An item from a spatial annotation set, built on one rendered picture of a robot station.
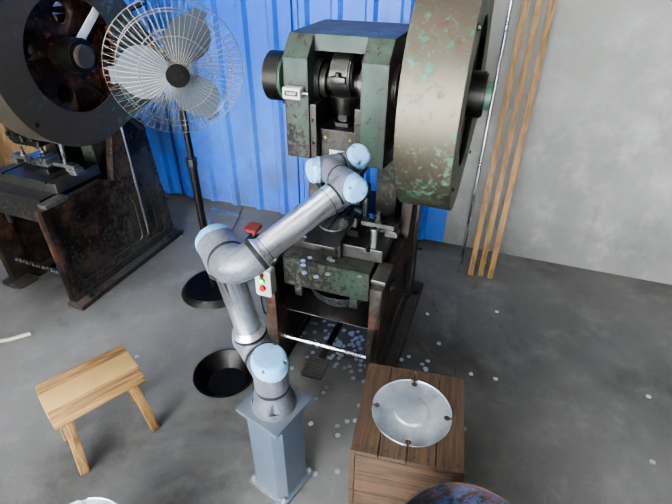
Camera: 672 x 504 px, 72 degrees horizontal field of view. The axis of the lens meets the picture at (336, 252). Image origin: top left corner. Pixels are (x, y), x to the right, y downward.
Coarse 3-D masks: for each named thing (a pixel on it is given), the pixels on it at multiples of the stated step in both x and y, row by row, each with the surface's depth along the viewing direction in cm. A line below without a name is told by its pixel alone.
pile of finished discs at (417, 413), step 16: (400, 384) 179; (384, 400) 173; (400, 400) 172; (416, 400) 172; (432, 400) 173; (384, 416) 167; (400, 416) 166; (416, 416) 166; (432, 416) 167; (384, 432) 161; (400, 432) 161; (416, 432) 161; (432, 432) 161
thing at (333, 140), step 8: (336, 120) 182; (352, 120) 182; (320, 128) 179; (328, 128) 179; (336, 128) 179; (344, 128) 179; (352, 128) 179; (320, 136) 181; (328, 136) 180; (336, 136) 178; (344, 136) 177; (352, 136) 176; (328, 144) 181; (336, 144) 180; (344, 144) 179; (352, 144) 178; (328, 152) 183; (336, 152) 182
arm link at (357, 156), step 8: (360, 144) 140; (344, 152) 140; (352, 152) 138; (360, 152) 139; (368, 152) 140; (352, 160) 138; (360, 160) 138; (368, 160) 139; (352, 168) 140; (360, 168) 140
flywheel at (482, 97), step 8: (472, 72) 156; (480, 72) 156; (472, 80) 155; (480, 80) 154; (488, 80) 158; (472, 88) 154; (480, 88) 154; (488, 88) 156; (472, 96) 155; (480, 96) 154; (488, 96) 156; (472, 104) 156; (480, 104) 155; (488, 104) 157; (472, 112) 159; (480, 112) 159; (464, 120) 191; (464, 128) 196
